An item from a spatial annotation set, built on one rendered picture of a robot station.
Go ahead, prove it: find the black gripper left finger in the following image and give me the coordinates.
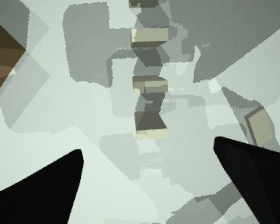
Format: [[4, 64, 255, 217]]
[[0, 148, 84, 224]]

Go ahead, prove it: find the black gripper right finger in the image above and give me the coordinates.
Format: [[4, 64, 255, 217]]
[[214, 136, 280, 224]]

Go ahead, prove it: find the tan rectangular block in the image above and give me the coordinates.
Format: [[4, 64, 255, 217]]
[[0, 26, 26, 88]]

